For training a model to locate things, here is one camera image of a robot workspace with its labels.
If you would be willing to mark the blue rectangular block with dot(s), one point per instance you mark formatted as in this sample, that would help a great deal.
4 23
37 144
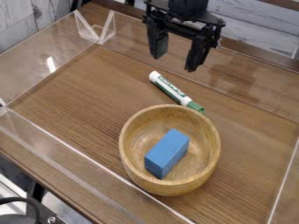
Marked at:
165 153

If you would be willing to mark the brown wooden bowl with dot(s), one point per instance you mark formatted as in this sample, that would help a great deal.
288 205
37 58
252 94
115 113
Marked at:
141 132

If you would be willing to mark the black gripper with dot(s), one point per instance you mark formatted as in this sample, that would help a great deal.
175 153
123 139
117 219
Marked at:
185 18

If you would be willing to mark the clear acrylic tray wall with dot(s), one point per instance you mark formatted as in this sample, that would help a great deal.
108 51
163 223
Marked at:
105 197

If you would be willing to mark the green white marker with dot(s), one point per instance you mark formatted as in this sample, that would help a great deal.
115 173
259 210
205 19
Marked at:
173 92

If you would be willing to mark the metal table bracket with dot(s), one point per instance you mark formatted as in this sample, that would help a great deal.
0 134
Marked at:
48 217

